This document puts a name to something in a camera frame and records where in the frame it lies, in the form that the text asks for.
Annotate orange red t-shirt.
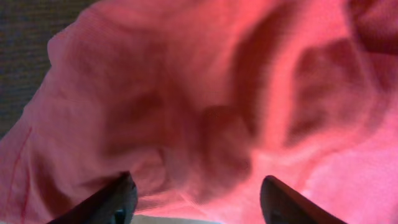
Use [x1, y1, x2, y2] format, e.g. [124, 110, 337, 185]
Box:
[1, 0, 397, 223]

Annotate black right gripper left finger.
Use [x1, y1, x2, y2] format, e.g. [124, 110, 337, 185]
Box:
[49, 172, 137, 224]

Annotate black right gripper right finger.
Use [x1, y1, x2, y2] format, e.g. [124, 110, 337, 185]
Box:
[260, 175, 345, 224]

